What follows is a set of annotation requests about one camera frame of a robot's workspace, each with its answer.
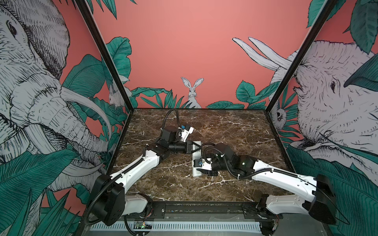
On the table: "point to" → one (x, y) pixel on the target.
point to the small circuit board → (142, 224)
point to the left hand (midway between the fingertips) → (200, 146)
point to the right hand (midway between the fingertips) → (196, 163)
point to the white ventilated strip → (174, 226)
